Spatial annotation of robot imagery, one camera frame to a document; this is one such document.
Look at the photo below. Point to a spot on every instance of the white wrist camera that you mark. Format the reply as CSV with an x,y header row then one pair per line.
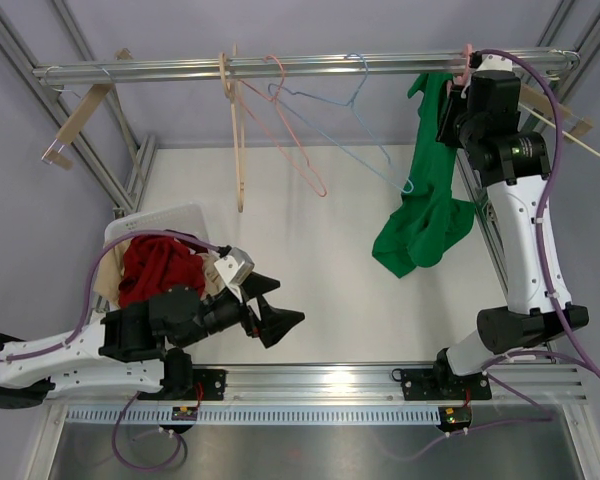
x,y
480,63
234,266

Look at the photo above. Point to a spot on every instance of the green t shirt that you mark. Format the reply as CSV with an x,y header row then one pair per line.
x,y
430,220

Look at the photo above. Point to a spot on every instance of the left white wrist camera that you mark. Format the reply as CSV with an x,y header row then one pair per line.
x,y
234,266

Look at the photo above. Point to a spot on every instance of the pink plastic hanger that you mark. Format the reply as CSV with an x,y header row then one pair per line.
x,y
463,79

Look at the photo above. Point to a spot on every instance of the red t shirt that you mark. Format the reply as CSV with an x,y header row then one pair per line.
x,y
154,264

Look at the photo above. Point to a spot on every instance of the white plastic laundry basket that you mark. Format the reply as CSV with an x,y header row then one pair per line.
x,y
185,222

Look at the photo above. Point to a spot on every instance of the beige wooden hanger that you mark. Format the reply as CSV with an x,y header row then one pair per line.
x,y
233,92

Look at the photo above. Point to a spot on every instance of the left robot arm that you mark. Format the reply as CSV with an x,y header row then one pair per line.
x,y
139,349

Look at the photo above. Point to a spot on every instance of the beige t shirt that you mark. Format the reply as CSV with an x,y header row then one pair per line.
x,y
111,270

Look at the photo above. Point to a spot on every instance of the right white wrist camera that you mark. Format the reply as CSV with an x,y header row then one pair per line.
x,y
480,63

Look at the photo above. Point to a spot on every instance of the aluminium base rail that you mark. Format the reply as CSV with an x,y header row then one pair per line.
x,y
376,384

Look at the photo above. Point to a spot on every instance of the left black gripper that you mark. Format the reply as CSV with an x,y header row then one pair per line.
x,y
274,323

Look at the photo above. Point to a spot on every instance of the blue wire hanger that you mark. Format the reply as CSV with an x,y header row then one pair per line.
x,y
407,186

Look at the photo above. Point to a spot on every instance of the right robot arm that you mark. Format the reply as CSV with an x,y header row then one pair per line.
x,y
513,166

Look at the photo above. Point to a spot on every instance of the white slotted cable duct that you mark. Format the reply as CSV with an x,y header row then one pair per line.
x,y
256,415

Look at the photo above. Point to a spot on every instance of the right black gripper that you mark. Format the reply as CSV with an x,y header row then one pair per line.
x,y
457,100

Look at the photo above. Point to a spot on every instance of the silver clothes rail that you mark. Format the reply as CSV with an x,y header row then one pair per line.
x,y
142,71

